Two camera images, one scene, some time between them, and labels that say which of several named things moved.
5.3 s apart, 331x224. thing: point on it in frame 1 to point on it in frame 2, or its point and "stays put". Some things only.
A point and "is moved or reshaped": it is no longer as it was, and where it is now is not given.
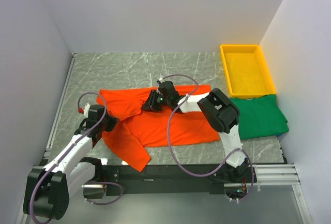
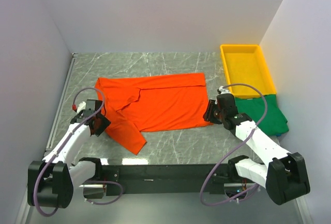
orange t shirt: x=136 y=130 is moved or reshaped
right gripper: x=150 y=104 to x=208 y=115
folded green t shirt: x=260 y=117 stays put
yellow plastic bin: x=246 y=71 stays put
